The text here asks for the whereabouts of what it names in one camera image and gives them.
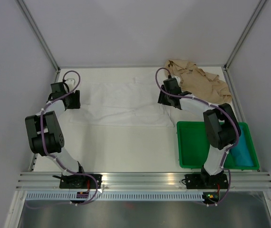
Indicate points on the white slotted cable duct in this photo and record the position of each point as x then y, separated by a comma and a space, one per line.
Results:
120, 196

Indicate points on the white t shirt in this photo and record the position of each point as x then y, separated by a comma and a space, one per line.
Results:
129, 104

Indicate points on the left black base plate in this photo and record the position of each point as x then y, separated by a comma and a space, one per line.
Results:
79, 182

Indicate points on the green plastic tray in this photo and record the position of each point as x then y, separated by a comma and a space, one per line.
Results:
193, 146

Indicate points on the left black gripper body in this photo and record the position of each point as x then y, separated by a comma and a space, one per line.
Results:
74, 103

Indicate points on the right aluminium frame post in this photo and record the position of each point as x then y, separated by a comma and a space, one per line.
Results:
253, 18

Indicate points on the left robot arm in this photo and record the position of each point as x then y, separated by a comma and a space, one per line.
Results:
44, 132

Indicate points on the teal rolled t shirt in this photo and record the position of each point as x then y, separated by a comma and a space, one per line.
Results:
241, 154

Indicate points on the beige t shirt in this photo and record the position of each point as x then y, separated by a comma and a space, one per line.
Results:
204, 85

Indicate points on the aluminium frame post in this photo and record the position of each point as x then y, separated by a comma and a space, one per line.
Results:
34, 27
253, 18

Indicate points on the aluminium front rail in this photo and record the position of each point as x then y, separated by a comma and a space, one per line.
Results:
141, 181

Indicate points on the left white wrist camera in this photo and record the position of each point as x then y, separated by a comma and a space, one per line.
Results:
71, 83

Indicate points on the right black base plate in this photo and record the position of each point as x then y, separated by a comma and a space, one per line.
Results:
198, 181

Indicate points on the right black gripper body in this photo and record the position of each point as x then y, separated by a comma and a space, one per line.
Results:
164, 98

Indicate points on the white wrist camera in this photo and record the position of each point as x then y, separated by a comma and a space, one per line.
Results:
71, 83
177, 79

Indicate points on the left aluminium frame post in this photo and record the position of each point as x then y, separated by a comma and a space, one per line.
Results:
34, 27

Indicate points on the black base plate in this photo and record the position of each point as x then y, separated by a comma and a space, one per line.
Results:
79, 182
198, 181

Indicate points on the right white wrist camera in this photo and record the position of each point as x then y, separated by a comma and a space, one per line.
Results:
177, 79

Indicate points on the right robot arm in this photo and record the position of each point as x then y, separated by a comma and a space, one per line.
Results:
221, 129

